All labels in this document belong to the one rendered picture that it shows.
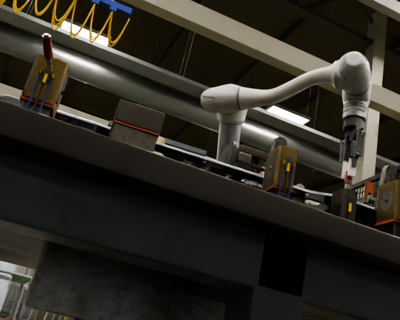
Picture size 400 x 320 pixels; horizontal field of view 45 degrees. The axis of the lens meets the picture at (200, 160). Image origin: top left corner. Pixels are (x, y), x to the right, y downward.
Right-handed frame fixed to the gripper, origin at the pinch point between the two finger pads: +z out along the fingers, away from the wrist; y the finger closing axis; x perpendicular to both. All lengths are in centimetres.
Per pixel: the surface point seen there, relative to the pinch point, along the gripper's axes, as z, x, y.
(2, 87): -221, -243, -557
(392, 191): 20.4, -8.4, 37.3
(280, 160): 21, -43, 36
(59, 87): 22, -102, 38
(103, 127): 22, -89, 20
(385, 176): 13.9, -7.3, 31.8
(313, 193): 21.7, -23.7, 20.8
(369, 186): 3.4, 9.9, -0.8
